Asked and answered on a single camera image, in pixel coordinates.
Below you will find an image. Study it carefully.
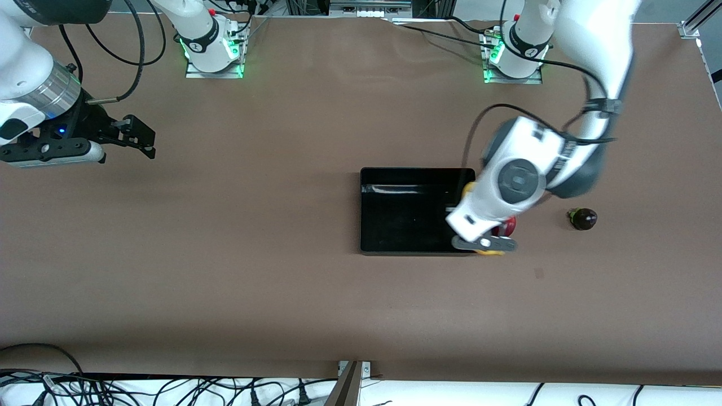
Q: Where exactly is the white power strip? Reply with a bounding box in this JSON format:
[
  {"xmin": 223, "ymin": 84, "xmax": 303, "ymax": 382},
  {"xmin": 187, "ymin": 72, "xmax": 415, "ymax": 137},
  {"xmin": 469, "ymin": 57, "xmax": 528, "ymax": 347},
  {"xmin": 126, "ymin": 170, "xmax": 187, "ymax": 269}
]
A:
[{"xmin": 330, "ymin": 0, "xmax": 413, "ymax": 17}]

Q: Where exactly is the aluminium frame corner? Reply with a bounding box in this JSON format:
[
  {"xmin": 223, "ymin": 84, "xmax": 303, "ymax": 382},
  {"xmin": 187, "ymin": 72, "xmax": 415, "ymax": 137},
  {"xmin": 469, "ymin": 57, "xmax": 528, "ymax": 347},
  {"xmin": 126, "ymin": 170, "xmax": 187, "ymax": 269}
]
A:
[{"xmin": 679, "ymin": 0, "xmax": 722, "ymax": 41}]

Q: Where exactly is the black rectangular tray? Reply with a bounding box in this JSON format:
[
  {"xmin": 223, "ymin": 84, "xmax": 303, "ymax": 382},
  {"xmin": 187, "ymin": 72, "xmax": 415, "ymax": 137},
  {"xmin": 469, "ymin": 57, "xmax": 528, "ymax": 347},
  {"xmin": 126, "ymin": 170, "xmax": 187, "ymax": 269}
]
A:
[{"xmin": 359, "ymin": 167, "xmax": 481, "ymax": 257}]

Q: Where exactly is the black cable on table edge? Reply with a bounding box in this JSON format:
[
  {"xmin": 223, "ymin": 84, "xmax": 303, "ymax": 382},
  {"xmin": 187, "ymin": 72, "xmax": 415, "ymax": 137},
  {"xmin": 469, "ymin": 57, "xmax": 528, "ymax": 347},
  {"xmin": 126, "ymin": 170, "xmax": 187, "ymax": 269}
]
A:
[{"xmin": 402, "ymin": 16, "xmax": 498, "ymax": 49}]

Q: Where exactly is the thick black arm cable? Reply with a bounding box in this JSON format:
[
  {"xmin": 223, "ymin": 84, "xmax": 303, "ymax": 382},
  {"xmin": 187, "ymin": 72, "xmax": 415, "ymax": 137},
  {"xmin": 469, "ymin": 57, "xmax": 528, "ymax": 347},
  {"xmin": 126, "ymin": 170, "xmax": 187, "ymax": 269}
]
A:
[{"xmin": 58, "ymin": 24, "xmax": 86, "ymax": 86}]

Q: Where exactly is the metal base plate left arm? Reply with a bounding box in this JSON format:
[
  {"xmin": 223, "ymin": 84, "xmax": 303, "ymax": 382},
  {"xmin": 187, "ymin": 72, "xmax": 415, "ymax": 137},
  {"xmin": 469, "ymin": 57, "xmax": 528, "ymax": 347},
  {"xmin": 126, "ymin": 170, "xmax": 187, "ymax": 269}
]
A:
[{"xmin": 483, "ymin": 31, "xmax": 544, "ymax": 85}]

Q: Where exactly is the tangle of black cables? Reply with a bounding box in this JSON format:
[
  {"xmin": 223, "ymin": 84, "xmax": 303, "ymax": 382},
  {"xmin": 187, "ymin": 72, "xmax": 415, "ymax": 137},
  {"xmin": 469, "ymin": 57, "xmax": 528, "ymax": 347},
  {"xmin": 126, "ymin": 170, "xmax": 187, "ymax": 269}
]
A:
[{"xmin": 0, "ymin": 369, "xmax": 318, "ymax": 406}]

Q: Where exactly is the black arched cable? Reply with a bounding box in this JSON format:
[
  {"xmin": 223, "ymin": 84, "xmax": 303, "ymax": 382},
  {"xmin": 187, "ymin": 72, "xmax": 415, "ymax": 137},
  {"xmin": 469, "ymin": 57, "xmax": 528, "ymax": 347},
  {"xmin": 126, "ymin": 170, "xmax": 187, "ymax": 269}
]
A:
[{"xmin": 0, "ymin": 342, "xmax": 85, "ymax": 376}]

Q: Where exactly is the dark purple mangosteen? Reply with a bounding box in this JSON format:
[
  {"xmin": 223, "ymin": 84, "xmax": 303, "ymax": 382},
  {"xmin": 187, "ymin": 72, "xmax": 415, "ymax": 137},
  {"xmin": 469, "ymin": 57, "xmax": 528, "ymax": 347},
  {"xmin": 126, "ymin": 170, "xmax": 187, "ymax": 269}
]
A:
[{"xmin": 568, "ymin": 208, "xmax": 598, "ymax": 231}]

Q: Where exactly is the red mango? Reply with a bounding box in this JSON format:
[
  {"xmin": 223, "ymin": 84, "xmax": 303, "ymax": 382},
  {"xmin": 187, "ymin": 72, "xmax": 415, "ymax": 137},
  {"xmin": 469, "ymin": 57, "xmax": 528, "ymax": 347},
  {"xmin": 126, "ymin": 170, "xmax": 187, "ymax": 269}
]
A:
[{"xmin": 490, "ymin": 216, "xmax": 518, "ymax": 238}]

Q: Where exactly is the dark metal pole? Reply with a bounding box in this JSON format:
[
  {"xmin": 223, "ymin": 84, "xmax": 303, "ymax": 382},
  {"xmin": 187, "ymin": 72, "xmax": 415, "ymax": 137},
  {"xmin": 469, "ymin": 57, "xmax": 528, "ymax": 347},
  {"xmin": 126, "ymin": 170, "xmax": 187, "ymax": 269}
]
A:
[{"xmin": 323, "ymin": 361, "xmax": 363, "ymax": 406}]

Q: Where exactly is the yellow banana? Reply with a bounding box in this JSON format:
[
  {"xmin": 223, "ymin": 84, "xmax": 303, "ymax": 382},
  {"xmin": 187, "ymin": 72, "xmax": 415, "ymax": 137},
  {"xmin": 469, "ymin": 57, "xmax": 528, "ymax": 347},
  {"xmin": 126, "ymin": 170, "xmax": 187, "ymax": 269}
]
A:
[{"xmin": 461, "ymin": 181, "xmax": 506, "ymax": 257}]

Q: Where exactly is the black looping arm cable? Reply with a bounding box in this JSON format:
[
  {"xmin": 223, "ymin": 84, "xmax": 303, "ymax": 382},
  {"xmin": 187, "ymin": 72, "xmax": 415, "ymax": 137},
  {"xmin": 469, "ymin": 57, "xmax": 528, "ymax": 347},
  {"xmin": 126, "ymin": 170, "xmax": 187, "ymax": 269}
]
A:
[{"xmin": 83, "ymin": 0, "xmax": 168, "ymax": 66}]

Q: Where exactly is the metal base plate right arm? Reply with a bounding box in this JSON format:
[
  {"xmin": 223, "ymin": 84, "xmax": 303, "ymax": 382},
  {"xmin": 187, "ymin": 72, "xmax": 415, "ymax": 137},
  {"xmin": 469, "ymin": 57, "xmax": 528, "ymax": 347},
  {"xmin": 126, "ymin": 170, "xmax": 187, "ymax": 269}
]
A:
[{"xmin": 185, "ymin": 31, "xmax": 245, "ymax": 79}]

